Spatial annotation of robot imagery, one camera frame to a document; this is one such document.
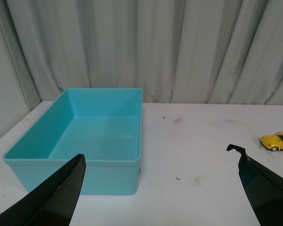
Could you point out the turquoise plastic storage box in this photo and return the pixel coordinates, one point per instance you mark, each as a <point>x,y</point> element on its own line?
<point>105,125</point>

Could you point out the grey curtain backdrop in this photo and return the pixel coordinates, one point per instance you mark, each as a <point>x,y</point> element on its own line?
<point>176,51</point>

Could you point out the yellow beetle toy car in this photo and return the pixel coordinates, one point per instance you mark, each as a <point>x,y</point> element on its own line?
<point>273,142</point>

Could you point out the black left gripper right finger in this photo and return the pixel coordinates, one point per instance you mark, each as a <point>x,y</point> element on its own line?
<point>263,188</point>

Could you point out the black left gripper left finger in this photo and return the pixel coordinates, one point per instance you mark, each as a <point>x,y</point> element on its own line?
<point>52,203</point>

